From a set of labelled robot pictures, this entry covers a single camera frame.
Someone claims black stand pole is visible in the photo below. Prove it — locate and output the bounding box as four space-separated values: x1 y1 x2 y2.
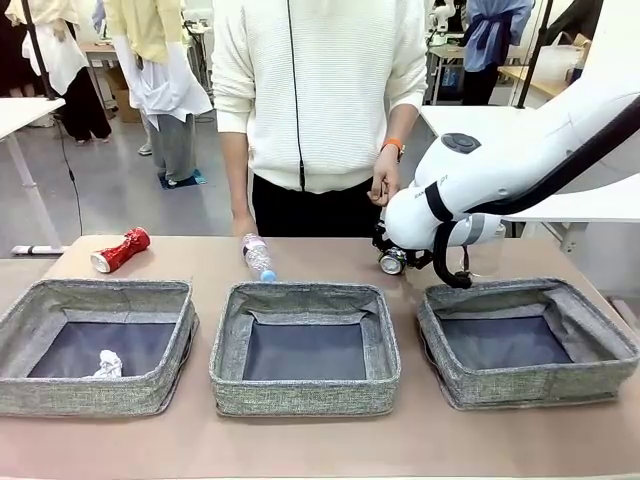
22 0 56 101
514 0 554 110

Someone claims small white table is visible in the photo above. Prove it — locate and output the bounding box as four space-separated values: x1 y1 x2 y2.
0 96 69 257

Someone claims white plastic bag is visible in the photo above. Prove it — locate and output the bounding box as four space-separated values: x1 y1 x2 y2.
537 29 591 81

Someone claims thin black cord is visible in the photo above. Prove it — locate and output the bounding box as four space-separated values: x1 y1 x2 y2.
287 0 307 192

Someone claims brown cardboard box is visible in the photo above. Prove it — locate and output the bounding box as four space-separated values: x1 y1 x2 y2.
102 64 144 124

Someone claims crumpled white paper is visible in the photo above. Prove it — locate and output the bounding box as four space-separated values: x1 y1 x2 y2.
82 348 125 380

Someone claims orange wrist watch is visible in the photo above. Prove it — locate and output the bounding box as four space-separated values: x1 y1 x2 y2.
379 138 407 162

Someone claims clear plastic bottle blue cap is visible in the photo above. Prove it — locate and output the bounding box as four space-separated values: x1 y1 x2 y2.
241 232 278 283

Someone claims wooden desk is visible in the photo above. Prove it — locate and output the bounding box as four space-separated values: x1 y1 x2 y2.
497 63 574 99

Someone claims person's left forearm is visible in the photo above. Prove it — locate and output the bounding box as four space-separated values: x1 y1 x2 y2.
382 99 419 149

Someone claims grey fabric basket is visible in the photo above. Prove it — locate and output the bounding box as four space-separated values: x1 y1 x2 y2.
0 278 200 419
208 281 403 417
416 277 640 412

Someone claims person in white sweater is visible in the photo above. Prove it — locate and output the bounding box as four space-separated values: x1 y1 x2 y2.
210 0 430 239

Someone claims person in blue shirt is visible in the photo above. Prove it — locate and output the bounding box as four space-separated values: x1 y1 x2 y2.
462 0 536 106

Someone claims crushed black soda can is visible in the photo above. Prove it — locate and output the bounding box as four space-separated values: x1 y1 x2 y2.
378 245 412 276

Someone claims person's right forearm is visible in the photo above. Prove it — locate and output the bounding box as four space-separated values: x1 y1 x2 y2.
218 129 254 224

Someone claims person in yellow sweater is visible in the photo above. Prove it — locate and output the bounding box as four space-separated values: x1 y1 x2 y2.
103 0 215 186

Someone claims blue box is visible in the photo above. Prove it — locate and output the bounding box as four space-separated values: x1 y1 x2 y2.
439 65 464 92

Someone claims crushed red soda can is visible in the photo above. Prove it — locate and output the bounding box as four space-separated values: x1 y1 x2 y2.
90 227 152 275

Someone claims person's left hand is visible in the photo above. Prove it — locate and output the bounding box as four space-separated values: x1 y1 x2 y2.
367 149 404 206

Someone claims person in white shirt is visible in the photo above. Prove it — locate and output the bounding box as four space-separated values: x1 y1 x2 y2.
4 0 113 146

